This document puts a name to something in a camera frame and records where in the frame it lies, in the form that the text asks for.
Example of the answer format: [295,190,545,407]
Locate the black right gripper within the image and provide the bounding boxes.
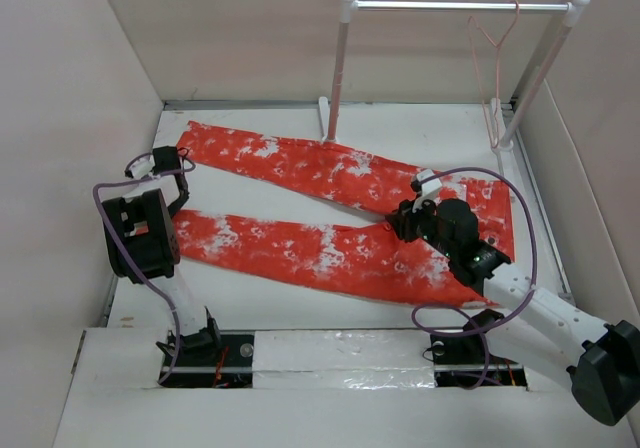
[383,193,456,259]

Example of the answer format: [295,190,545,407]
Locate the red white tie-dye trousers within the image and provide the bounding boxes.
[172,120,517,309]

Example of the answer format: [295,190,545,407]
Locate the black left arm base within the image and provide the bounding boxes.
[156,319,255,389]

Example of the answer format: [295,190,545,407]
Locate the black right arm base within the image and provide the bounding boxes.
[422,309,526,390]

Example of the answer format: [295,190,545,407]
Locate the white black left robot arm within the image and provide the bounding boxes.
[93,146,223,367]

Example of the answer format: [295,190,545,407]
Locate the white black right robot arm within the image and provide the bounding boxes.
[386,199,639,426]

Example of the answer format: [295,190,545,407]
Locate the white clothes rack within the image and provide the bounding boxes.
[318,0,591,155]

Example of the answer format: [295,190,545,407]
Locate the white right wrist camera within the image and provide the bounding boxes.
[410,169,442,199]

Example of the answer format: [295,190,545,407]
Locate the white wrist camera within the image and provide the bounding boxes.
[410,169,442,199]
[125,159,154,180]

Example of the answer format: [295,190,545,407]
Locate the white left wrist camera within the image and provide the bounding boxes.
[125,159,154,180]

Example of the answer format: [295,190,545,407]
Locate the pink wire hanger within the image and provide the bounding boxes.
[466,0,521,150]

